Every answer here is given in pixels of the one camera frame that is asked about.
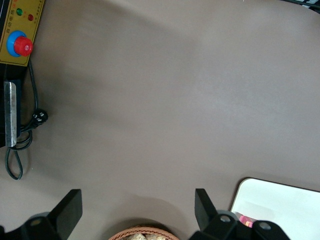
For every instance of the pink snack packet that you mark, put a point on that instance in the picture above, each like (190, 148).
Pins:
(246, 221)

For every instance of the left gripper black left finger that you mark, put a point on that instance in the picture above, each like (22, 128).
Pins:
(70, 210)

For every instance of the clear-wrapped rice cracker pack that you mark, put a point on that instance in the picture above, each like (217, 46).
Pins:
(135, 236)
(155, 237)

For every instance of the black control box yellow panel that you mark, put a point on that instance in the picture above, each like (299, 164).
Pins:
(15, 30)

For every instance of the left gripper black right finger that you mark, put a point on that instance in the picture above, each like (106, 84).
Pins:
(203, 210)

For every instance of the round brown wicker basket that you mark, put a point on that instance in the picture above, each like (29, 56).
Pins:
(120, 232)

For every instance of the red emergency stop button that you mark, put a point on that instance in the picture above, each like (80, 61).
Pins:
(23, 46)

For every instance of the beige plastic serving tray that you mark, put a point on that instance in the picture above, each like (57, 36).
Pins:
(275, 200)

